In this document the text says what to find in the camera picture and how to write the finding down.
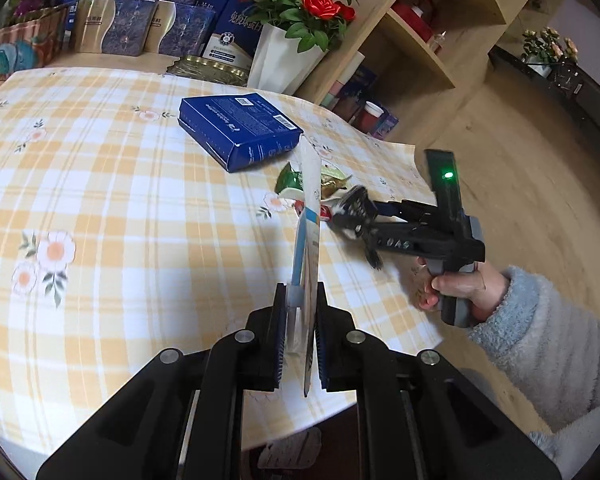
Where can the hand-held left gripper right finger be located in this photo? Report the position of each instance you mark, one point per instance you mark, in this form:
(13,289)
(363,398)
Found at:
(320,340)

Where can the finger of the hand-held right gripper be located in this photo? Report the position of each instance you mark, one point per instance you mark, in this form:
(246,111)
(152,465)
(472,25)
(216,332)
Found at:
(360,202)
(367,245)

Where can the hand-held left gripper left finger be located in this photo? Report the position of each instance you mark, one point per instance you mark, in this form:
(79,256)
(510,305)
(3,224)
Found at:
(280,335)

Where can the red foil wrapper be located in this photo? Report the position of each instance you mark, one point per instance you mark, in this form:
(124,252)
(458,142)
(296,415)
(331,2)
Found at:
(326,212)

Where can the floral printed plastic bag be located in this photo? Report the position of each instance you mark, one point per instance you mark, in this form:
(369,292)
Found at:
(307,270)

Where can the green foil wrapper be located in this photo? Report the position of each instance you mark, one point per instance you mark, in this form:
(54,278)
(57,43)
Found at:
(287,182)

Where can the blue cardboard box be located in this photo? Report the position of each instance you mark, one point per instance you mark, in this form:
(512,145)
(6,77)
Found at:
(235,120)

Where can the person's right forearm fuzzy sleeve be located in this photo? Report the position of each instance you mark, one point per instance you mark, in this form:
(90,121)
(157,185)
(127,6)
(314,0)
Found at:
(555,340)

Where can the person's right hand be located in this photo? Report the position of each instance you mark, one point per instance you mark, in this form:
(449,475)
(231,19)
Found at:
(457,285)

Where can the purple printed box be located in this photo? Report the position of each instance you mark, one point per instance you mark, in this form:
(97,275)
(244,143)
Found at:
(387,127)

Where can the red paper cup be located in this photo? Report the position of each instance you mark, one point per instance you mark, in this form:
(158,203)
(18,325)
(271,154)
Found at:
(369,117)

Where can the dark blue printed box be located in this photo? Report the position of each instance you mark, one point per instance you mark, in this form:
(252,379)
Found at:
(360,85)

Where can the pastel paper cup stack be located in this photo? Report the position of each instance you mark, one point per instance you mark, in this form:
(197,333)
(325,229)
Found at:
(342,82)

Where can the white flower pot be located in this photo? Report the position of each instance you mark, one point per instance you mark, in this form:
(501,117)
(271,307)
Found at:
(275,60)

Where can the red jar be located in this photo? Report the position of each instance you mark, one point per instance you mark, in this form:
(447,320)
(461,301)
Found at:
(412,15)

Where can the artificial red rose bouquet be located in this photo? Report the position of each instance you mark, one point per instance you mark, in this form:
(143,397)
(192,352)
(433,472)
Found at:
(320,5)

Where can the wooden shelf unit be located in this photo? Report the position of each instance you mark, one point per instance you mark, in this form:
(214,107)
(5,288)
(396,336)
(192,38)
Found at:
(460,25)

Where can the golden scalloped metal tray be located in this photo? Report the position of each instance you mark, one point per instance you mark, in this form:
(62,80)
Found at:
(205,67)

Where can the blue box white label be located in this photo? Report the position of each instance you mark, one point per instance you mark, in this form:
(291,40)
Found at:
(225,35)

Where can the black low cabinet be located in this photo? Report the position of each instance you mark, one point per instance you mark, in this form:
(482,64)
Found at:
(595,105)

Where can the pale pink potted flowers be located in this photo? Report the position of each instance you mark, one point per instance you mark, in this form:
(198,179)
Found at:
(550,50)

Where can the brown box teal picture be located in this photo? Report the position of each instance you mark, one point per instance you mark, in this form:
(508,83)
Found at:
(25,50)

